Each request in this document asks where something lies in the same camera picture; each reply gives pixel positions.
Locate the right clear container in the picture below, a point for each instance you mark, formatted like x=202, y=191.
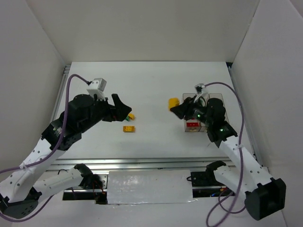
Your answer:
x=220, y=96

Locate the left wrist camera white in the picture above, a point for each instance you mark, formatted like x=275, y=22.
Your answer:
x=96, y=89

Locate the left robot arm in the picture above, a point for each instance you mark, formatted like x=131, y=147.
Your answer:
x=23, y=190

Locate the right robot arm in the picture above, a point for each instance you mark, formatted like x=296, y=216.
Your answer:
x=261, y=193

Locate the red lego brick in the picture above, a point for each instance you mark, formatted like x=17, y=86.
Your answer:
x=192, y=124

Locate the yellow oval lego piece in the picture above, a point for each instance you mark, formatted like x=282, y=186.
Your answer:
x=173, y=102

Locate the middle clear container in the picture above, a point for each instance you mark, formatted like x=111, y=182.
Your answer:
x=204, y=128

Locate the yellow sloped lego brick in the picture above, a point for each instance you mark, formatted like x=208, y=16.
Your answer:
x=131, y=116

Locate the white foil cover plate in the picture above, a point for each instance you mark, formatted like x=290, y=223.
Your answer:
x=149, y=187

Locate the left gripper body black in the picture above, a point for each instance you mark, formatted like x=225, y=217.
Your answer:
x=110, y=110

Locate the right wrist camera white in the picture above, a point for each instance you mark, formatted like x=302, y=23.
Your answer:
x=200, y=93

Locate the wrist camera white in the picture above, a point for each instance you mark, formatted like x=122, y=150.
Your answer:
x=200, y=93
x=96, y=89

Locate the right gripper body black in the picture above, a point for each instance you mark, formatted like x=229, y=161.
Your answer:
x=189, y=109

